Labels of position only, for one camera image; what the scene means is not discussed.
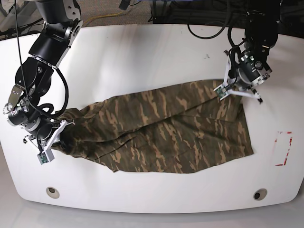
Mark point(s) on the right table cable grommet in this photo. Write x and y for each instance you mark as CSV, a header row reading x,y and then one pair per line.
x,y
260,194

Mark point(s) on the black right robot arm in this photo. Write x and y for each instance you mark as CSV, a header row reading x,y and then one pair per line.
x,y
62,22

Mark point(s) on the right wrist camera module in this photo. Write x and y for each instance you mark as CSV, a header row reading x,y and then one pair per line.
x,y
45,157

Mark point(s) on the table cable grommet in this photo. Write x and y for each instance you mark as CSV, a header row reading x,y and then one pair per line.
x,y
260,194
52,192

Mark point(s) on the left table cable grommet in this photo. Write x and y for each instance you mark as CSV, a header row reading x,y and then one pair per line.
x,y
52,192

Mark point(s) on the red tape rectangle marking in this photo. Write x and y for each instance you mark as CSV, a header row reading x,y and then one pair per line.
x,y
282,147

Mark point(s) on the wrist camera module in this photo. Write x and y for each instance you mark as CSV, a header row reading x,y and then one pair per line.
x,y
221,92
45,157

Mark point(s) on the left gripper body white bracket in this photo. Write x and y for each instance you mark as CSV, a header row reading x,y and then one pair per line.
x,y
230,82

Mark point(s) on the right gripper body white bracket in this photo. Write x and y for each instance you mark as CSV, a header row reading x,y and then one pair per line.
x,y
43,133

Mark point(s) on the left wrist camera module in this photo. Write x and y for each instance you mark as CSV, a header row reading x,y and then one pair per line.
x,y
221,92

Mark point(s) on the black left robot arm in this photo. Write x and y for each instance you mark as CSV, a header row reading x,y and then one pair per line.
x,y
247,65

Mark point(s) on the camouflage T-shirt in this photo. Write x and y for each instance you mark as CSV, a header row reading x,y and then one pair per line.
x,y
182,128

